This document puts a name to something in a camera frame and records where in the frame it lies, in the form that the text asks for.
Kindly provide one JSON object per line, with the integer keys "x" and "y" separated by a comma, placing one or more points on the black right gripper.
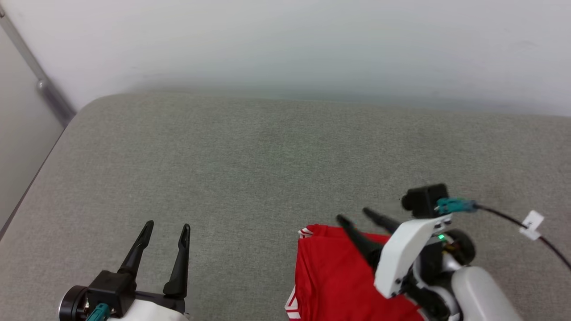
{"x": 461, "y": 247}

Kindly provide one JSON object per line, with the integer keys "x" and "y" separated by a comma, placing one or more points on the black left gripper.
{"x": 73, "y": 305}

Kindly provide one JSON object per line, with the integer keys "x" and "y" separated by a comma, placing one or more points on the red and white shirt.
{"x": 330, "y": 276}

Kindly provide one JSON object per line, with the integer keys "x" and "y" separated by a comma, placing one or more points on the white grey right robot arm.
{"x": 482, "y": 294}

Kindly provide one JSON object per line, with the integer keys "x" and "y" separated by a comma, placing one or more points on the white right camera bracket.
{"x": 401, "y": 254}

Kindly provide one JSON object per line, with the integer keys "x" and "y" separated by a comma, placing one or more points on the white camera bracket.
{"x": 401, "y": 254}
{"x": 147, "y": 314}

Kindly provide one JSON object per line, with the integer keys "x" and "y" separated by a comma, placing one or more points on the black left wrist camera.
{"x": 111, "y": 287}

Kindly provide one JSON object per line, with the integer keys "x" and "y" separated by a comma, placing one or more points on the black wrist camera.
{"x": 111, "y": 287}
{"x": 424, "y": 200}

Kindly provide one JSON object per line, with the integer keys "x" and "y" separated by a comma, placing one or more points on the white left camera bracket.
{"x": 147, "y": 314}

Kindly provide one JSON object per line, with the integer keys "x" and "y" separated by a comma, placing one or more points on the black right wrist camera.
{"x": 424, "y": 200}

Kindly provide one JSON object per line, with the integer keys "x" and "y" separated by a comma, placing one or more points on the grey metal rail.
{"x": 44, "y": 84}

